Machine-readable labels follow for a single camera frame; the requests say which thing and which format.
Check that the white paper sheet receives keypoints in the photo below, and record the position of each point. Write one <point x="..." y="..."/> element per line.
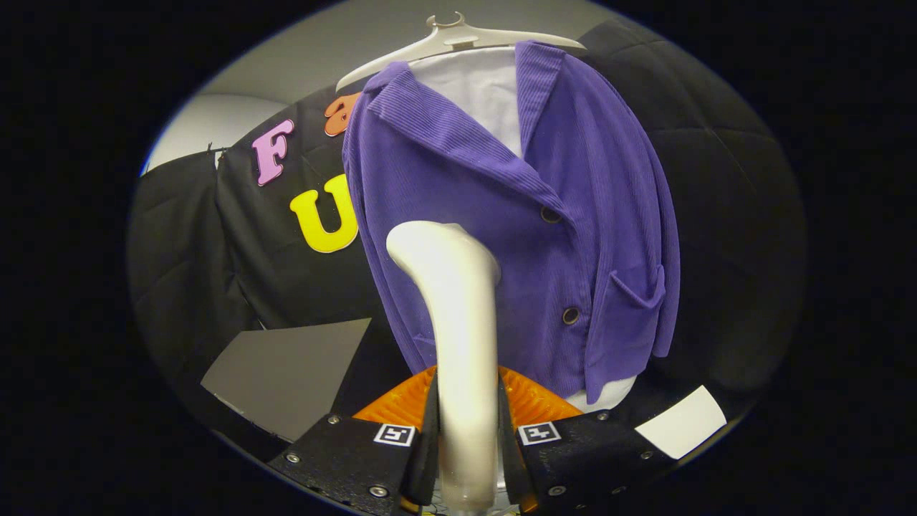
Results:
<point x="680" y="423"/>

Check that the grey drawer cabinet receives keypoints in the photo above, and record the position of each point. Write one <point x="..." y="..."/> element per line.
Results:
<point x="286" y="373"/>

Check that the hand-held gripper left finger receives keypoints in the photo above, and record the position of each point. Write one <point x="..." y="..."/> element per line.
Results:
<point x="344" y="459"/>

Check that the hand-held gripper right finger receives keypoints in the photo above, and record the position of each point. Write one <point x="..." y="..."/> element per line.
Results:
<point x="594" y="451"/>

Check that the white padded garment form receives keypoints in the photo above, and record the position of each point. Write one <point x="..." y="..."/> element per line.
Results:
<point x="480" y="93"/>

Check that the white garment steamer head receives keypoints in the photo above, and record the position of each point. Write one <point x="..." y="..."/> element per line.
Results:
<point x="458" y="322"/>

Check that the white clothes hanger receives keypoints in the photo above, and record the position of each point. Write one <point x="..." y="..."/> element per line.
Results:
<point x="458" y="39"/>

